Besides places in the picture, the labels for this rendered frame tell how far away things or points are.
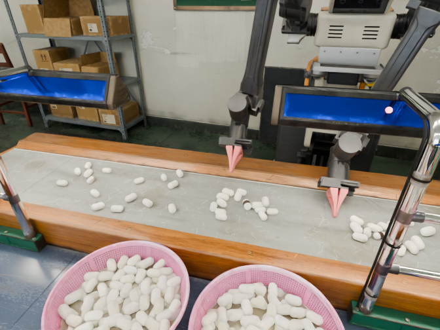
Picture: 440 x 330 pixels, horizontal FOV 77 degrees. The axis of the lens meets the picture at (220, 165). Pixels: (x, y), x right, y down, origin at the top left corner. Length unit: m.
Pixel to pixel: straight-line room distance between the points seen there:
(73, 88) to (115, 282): 0.44
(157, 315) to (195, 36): 2.62
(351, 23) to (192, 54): 1.96
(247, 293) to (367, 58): 0.98
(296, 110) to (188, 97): 2.58
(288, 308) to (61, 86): 0.69
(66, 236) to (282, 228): 0.56
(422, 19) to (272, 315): 0.71
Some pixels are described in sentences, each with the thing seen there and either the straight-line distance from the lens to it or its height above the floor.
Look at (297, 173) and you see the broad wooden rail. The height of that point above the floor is 0.76.
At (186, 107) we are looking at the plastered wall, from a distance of 3.15.
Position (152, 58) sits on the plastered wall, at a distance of 3.20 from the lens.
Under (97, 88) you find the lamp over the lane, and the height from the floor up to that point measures 1.08.
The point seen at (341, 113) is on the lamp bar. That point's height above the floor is 1.07.
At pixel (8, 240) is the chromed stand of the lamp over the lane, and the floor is 0.70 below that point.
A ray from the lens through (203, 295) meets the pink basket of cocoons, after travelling 0.59.
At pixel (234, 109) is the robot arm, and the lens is 0.82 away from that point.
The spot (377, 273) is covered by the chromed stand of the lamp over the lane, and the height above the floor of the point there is 0.83.
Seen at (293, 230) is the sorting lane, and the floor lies 0.74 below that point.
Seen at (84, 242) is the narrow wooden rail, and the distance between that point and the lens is 0.83.
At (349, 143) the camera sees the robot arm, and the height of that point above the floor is 0.93.
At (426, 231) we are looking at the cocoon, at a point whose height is 0.76.
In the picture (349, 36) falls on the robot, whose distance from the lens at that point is 1.29.
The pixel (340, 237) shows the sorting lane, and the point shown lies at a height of 0.74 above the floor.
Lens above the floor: 1.25
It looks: 30 degrees down
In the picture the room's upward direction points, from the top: straight up
